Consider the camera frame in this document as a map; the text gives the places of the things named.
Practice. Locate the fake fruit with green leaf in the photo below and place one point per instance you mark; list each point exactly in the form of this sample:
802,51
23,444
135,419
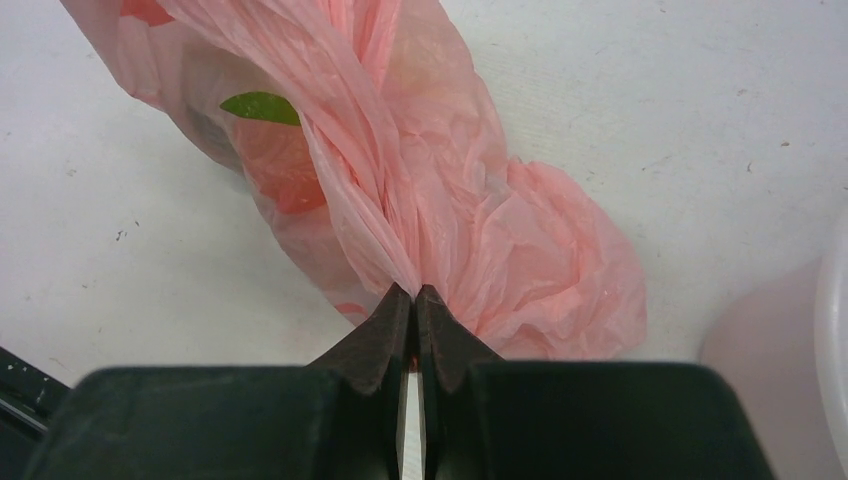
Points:
269,138

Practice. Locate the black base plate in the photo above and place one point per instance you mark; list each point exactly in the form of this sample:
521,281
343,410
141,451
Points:
29,398

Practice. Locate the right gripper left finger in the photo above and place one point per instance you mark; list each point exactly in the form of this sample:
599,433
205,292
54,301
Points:
338,417

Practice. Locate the pink plastic bag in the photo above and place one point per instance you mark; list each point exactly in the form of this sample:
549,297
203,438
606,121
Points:
410,154

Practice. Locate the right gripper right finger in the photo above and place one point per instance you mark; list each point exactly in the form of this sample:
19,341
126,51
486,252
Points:
486,417

